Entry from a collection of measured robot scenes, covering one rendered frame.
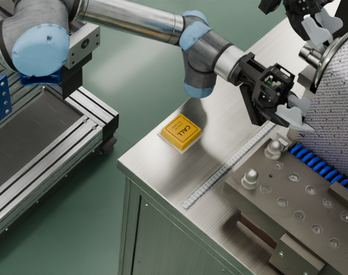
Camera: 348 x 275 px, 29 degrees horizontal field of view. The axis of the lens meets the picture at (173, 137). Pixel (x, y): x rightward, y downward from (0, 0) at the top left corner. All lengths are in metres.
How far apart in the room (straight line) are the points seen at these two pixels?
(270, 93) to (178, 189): 0.31
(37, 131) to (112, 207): 0.39
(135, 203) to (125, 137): 1.07
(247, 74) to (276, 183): 0.24
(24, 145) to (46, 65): 1.03
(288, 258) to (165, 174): 0.35
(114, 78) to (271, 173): 1.54
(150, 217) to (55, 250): 0.85
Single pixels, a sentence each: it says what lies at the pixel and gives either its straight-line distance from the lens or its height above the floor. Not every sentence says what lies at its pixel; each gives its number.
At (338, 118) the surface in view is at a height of 1.17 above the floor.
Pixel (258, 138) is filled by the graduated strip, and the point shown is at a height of 0.90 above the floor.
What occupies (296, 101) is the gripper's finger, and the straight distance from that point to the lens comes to 1.50.
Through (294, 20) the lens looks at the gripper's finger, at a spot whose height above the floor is 1.30.
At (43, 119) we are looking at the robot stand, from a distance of 2.53.
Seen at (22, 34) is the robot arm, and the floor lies 1.20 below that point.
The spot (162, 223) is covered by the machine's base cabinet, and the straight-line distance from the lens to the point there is 1.67.
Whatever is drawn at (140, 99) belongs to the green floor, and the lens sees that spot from 2.86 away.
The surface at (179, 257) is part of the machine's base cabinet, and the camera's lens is 1.73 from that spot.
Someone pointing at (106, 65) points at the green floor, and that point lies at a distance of 2.97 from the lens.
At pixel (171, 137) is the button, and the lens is 1.63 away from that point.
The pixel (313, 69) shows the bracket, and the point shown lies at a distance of 1.54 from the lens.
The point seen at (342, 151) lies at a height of 1.09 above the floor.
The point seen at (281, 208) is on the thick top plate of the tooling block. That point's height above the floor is 1.03.
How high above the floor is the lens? 2.25
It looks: 55 degrees down
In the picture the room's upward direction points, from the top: 10 degrees clockwise
